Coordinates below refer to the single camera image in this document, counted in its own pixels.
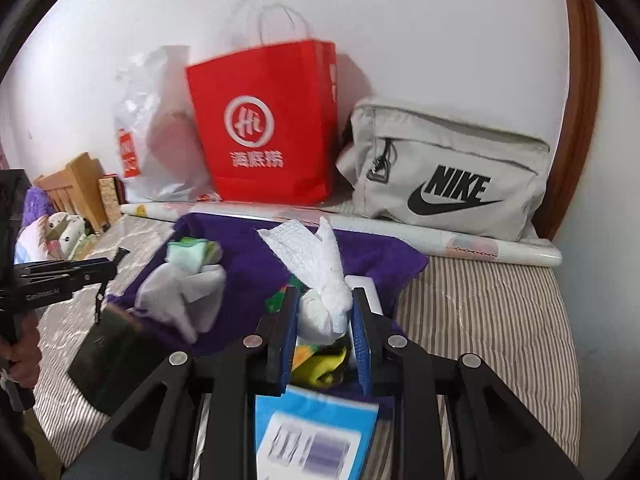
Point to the blue tissue pack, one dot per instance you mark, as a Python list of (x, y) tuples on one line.
[(300, 405)]

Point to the small green wrapped packet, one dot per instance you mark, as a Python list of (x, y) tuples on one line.
[(187, 255)]

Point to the dark tin box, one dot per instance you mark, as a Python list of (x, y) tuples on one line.
[(110, 360)]

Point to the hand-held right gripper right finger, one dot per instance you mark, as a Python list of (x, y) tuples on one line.
[(360, 340)]

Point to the purple towel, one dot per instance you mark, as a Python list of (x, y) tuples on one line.
[(250, 270)]

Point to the brown wooden headboard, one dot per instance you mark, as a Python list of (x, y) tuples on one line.
[(580, 110)]

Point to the white plastic shopping bag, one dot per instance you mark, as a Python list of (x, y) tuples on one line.
[(145, 110)]

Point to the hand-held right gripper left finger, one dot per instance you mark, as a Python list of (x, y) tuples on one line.
[(287, 320)]

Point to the printed cardboard box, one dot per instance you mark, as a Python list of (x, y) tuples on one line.
[(110, 200)]

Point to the plain white sock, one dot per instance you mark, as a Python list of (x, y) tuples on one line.
[(325, 305)]

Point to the red paper bag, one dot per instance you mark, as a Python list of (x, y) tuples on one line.
[(300, 85)]

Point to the person's left hand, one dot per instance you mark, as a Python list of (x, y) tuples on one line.
[(25, 360)]

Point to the white printed paper roll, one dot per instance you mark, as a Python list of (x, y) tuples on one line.
[(500, 250)]

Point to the light wooden bed frame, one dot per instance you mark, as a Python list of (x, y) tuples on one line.
[(75, 180)]

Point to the striped bed sheet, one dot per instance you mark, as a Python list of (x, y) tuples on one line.
[(500, 335)]

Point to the person's left forearm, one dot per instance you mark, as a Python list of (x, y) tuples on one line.
[(12, 445)]

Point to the white plush toy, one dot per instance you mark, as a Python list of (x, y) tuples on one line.
[(65, 232)]

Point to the white eraser block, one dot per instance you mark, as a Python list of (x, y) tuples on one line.
[(362, 281)]

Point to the white sock with green cuff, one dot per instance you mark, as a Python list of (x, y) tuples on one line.
[(170, 295)]

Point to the grey waist bag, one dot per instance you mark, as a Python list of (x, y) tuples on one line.
[(450, 135)]

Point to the green snack packet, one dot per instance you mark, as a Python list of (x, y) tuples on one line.
[(274, 302)]

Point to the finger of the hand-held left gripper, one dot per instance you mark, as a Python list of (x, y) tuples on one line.
[(85, 290), (75, 266)]

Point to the purple fuzzy toy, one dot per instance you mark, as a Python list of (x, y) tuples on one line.
[(35, 205)]

